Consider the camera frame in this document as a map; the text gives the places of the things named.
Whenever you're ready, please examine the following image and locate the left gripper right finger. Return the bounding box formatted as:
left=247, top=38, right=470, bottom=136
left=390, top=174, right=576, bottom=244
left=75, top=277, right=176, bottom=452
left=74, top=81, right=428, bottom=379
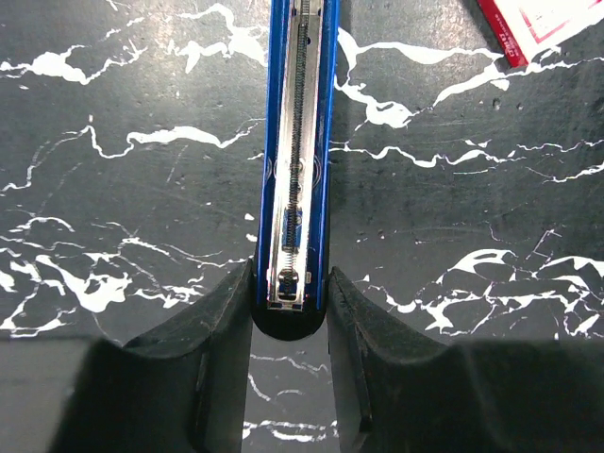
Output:
left=327, top=269, right=603, bottom=452

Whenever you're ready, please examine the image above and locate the red white staple box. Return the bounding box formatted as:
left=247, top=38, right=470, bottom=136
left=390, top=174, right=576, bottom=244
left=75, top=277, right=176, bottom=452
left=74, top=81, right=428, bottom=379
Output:
left=478, top=0, right=603, bottom=68

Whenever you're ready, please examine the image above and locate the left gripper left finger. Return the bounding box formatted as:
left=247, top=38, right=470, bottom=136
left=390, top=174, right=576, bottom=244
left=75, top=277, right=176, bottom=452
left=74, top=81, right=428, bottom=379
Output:
left=1, top=263, right=253, bottom=452

